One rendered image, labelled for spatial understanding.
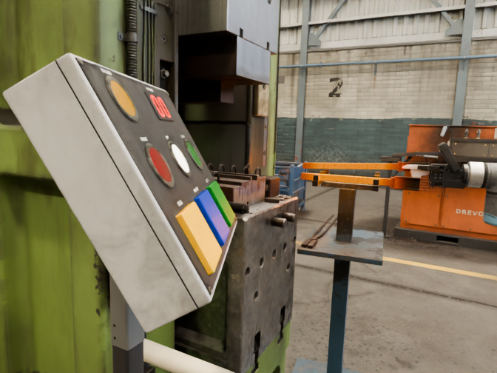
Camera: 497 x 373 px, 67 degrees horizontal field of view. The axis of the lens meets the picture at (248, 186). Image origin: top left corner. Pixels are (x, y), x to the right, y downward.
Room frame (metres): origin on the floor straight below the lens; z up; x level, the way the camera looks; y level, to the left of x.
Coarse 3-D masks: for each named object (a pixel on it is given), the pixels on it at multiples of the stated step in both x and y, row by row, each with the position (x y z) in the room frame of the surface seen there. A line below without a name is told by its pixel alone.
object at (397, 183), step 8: (304, 176) 1.39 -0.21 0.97; (312, 176) 1.38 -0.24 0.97; (320, 176) 1.37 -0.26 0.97; (328, 176) 1.36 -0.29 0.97; (336, 176) 1.35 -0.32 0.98; (344, 176) 1.34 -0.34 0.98; (352, 176) 1.35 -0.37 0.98; (400, 176) 1.30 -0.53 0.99; (384, 184) 1.30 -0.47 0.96; (392, 184) 1.28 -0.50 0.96; (400, 184) 1.29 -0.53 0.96; (408, 184) 1.28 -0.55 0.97; (416, 184) 1.27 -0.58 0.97
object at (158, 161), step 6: (150, 150) 0.42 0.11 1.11; (156, 150) 0.44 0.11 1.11; (156, 156) 0.43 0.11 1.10; (156, 162) 0.42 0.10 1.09; (162, 162) 0.44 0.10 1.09; (156, 168) 0.41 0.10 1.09; (162, 168) 0.42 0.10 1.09; (168, 168) 0.45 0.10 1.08; (162, 174) 0.42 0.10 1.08; (168, 174) 0.43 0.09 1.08; (168, 180) 0.43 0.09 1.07
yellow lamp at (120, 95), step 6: (114, 84) 0.43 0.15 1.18; (114, 90) 0.42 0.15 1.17; (120, 90) 0.43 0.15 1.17; (120, 96) 0.42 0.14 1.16; (126, 96) 0.44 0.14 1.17; (120, 102) 0.41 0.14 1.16; (126, 102) 0.43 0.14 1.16; (126, 108) 0.42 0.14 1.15; (132, 108) 0.44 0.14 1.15; (132, 114) 0.43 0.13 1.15
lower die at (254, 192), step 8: (216, 176) 1.12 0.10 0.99; (224, 176) 1.11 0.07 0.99; (232, 176) 1.10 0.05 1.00; (240, 176) 1.08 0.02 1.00; (248, 176) 1.08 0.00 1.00; (264, 176) 1.16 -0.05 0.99; (224, 184) 1.04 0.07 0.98; (232, 184) 1.03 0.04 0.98; (240, 184) 1.02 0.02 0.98; (248, 184) 1.06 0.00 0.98; (256, 184) 1.10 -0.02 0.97; (264, 184) 1.15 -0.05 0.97; (224, 192) 0.99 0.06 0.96; (232, 192) 0.98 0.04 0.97; (240, 192) 1.02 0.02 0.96; (248, 192) 1.06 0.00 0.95; (256, 192) 1.10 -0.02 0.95; (264, 192) 1.15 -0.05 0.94; (232, 200) 0.98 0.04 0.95; (240, 200) 1.02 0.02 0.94; (248, 200) 1.06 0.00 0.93; (256, 200) 1.11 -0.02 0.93; (264, 200) 1.16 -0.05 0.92
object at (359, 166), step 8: (304, 168) 1.51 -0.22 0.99; (312, 168) 1.50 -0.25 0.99; (320, 168) 1.49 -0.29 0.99; (328, 168) 1.48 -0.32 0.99; (336, 168) 1.47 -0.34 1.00; (344, 168) 1.46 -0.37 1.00; (352, 168) 1.45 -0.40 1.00; (360, 168) 1.44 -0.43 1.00; (368, 168) 1.43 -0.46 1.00; (376, 168) 1.42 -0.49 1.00; (384, 168) 1.41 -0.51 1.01; (392, 168) 1.40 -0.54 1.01; (400, 168) 1.39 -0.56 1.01
